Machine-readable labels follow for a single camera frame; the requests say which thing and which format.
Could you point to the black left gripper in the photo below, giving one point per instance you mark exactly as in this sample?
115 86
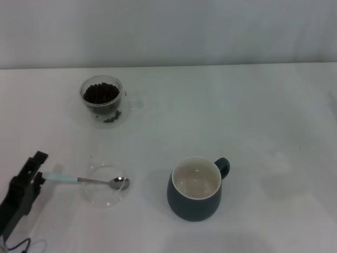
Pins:
17 203

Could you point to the clear round glass dish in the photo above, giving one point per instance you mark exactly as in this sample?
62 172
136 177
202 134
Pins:
105 196

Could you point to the clear glass saucer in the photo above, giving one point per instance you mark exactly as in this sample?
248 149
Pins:
76 116

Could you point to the clear double-walled glass cup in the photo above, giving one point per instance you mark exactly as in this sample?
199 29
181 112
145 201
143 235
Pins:
123 98

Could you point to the dark teal ceramic mug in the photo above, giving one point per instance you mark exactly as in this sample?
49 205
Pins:
192 208

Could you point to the loose coffee bean cluster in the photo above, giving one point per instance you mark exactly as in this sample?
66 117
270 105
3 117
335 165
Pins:
112 118

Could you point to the coffee bean pile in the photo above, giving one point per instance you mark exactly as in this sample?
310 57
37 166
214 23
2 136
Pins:
101 93

